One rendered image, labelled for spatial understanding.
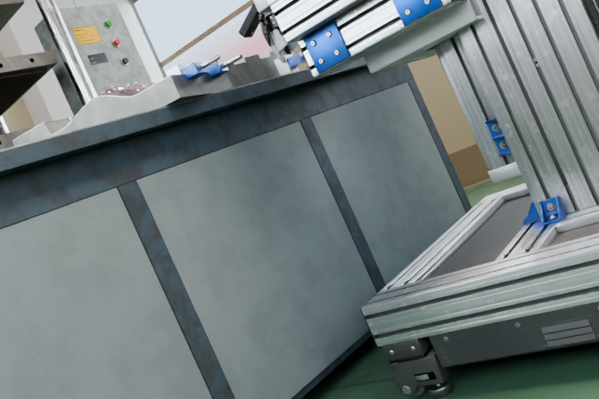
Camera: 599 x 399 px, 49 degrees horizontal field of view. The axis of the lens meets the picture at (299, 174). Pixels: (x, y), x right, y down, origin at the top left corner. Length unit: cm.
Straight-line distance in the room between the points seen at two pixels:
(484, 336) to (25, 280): 85
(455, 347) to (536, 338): 16
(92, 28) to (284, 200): 130
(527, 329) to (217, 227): 71
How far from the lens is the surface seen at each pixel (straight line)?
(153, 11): 543
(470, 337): 134
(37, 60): 247
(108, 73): 266
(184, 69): 153
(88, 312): 133
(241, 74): 179
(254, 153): 168
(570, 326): 126
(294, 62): 183
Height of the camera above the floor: 55
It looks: 1 degrees down
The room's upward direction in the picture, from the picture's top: 24 degrees counter-clockwise
